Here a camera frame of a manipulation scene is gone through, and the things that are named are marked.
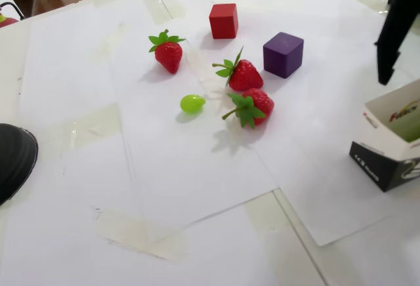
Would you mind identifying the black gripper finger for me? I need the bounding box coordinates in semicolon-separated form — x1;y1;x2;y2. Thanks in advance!
374;0;420;86

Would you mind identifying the purple wooden cube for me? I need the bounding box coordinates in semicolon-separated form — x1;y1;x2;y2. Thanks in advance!
262;31;305;79

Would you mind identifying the green plastic grape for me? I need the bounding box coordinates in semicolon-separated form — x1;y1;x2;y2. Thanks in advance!
179;94;207;115

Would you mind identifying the white and black cardboard box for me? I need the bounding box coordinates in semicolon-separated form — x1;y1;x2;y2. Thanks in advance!
348;79;420;193

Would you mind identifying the red plastic strawberry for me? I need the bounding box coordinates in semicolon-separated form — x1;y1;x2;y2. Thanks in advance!
148;29;186;75
221;88;275;131
212;45;264;92

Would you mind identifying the red wooden cube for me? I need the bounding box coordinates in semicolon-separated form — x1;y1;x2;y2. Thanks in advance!
209;3;238;40

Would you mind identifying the beige masking tape strip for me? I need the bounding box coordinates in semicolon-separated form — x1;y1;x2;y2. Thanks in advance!
41;103;121;152
243;189;298;236
93;206;191;262
93;20;132;66
185;48;230;103
136;0;188;25

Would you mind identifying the black round stand base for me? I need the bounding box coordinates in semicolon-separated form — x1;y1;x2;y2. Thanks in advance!
0;123;39;207

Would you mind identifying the red object with black cable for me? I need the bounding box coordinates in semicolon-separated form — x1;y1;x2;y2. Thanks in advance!
0;1;26;28

